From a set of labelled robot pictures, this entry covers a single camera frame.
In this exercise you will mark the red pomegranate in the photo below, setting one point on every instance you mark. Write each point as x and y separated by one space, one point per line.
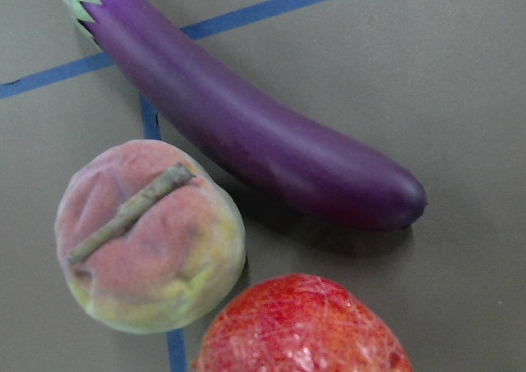
299 322

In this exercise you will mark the purple eggplant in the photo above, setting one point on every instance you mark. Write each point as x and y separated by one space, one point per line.
306 165

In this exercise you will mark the pink green peach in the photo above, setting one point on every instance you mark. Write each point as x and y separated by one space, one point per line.
173 265

